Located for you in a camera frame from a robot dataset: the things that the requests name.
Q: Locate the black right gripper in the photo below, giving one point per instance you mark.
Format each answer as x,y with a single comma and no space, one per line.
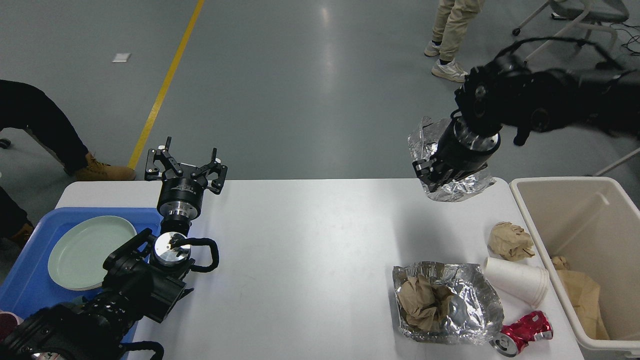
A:
460,153

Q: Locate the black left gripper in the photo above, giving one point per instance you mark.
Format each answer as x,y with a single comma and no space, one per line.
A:
182,195

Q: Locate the foil ball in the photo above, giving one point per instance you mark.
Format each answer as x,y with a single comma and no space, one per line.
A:
422,143

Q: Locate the brown paper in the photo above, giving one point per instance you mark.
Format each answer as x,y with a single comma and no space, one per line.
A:
426,305

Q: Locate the aluminium foil tray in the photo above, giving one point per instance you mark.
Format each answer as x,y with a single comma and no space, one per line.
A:
475,311

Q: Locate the green plate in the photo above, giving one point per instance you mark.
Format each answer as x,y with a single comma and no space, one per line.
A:
76,261

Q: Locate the crushed red can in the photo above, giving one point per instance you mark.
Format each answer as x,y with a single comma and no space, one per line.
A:
514,338

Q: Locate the brown paper bag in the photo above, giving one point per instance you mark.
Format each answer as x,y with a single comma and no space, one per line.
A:
584,295

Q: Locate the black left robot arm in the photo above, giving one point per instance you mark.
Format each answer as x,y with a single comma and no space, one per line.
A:
144,276

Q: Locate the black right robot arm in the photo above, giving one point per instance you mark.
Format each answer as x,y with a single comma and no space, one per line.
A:
506,92

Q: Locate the crumpled brown paper ball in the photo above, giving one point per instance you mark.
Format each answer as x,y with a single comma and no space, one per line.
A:
511,242

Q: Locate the white floor tag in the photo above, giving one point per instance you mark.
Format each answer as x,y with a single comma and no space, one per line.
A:
121,57

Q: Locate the stacked white paper cups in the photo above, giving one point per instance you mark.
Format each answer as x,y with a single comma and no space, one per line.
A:
525,282

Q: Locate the person in beige trousers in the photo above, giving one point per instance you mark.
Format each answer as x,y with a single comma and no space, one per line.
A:
449,30

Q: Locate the paper wad in bin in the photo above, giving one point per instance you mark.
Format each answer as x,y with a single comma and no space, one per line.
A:
560,263

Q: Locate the person in tan boots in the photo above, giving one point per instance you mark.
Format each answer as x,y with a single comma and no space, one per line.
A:
25,107

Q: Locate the beige plastic bin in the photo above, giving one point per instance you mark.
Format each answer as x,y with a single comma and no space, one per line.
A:
594,224

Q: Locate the blue plastic tray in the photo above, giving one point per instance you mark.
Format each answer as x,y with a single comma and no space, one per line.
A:
28,287

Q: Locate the pink mug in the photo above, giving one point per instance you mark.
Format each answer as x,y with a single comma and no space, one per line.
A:
8,323

